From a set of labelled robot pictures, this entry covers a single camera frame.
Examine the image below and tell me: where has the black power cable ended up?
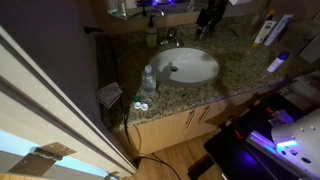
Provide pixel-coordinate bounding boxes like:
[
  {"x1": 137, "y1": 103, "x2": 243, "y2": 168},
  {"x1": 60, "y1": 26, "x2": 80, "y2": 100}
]
[{"x1": 99, "y1": 31, "x2": 183, "y2": 180}]

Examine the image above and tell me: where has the white contact lens case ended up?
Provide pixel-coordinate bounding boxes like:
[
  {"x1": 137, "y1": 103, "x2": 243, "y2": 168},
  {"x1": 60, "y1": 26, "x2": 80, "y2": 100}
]
[{"x1": 133, "y1": 100, "x2": 150, "y2": 112}]

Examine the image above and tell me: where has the small brass door hinge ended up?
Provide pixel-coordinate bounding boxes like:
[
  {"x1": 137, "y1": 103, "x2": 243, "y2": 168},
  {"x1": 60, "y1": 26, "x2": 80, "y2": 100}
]
[{"x1": 103, "y1": 170, "x2": 120, "y2": 180}]

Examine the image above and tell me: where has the metal cabinet door handle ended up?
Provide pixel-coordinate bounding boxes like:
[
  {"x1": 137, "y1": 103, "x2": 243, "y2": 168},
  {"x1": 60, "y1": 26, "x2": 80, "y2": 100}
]
[
  {"x1": 185, "y1": 109, "x2": 197, "y2": 130},
  {"x1": 198, "y1": 105, "x2": 212, "y2": 125}
]

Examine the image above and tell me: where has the large brass door hinge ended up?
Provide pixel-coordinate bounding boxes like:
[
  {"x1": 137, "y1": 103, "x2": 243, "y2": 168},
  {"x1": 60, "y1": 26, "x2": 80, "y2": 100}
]
[{"x1": 8, "y1": 142, "x2": 77, "y2": 177}]

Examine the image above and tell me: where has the wood framed wall mirror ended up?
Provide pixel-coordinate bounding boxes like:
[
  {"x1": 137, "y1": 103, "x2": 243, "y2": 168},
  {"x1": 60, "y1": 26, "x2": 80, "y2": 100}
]
[{"x1": 104, "y1": 0, "x2": 214, "y2": 19}]

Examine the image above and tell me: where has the small white bottle blue cap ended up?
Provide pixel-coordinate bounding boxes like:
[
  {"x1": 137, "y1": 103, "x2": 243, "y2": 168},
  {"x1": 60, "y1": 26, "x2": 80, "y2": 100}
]
[{"x1": 266, "y1": 50, "x2": 290, "y2": 73}]

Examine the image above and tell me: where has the black robot cart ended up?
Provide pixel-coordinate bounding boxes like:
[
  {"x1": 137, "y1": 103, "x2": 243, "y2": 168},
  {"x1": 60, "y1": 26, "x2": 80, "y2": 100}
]
[{"x1": 188, "y1": 93, "x2": 320, "y2": 180}]

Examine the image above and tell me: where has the chrome sink faucet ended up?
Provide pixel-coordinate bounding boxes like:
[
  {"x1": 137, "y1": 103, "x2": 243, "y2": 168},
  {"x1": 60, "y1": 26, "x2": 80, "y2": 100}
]
[{"x1": 159, "y1": 27, "x2": 185, "y2": 48}]

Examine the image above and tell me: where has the white door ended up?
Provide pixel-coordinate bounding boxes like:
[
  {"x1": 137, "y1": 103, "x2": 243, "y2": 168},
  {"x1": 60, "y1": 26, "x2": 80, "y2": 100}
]
[{"x1": 0, "y1": 24, "x2": 138, "y2": 180}]

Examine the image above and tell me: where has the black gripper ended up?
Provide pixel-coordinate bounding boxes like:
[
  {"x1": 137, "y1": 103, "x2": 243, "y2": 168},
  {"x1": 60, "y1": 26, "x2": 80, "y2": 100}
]
[{"x1": 206, "y1": 0, "x2": 230, "y2": 34}]

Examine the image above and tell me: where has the soap pump dispenser bottle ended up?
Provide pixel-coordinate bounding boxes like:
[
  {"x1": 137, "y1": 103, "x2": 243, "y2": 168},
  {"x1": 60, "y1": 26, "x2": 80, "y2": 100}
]
[{"x1": 145, "y1": 14, "x2": 158, "y2": 49}]

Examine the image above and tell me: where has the wooden vanity cabinet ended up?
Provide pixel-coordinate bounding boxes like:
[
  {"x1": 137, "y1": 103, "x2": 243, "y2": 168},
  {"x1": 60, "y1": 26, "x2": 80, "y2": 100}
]
[{"x1": 118, "y1": 84, "x2": 268, "y2": 156}]

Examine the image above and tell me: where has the white oval sink basin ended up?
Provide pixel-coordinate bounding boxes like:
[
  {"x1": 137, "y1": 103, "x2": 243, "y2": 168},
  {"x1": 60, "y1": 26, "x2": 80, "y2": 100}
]
[{"x1": 148, "y1": 47, "x2": 221, "y2": 88}]

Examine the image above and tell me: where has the black wall plug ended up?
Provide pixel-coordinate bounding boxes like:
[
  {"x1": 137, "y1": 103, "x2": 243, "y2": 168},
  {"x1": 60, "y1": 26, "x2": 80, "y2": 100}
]
[{"x1": 83, "y1": 25, "x2": 104, "y2": 35}]

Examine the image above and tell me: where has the white blue sunscreen bottle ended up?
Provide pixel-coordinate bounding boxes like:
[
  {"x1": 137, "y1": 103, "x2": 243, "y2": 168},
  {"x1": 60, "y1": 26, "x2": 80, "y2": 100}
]
[{"x1": 263, "y1": 14, "x2": 294, "y2": 47}]

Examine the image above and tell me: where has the clear plastic water bottle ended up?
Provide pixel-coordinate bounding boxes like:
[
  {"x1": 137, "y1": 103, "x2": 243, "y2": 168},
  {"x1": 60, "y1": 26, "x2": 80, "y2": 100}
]
[{"x1": 140, "y1": 64, "x2": 158, "y2": 98}]

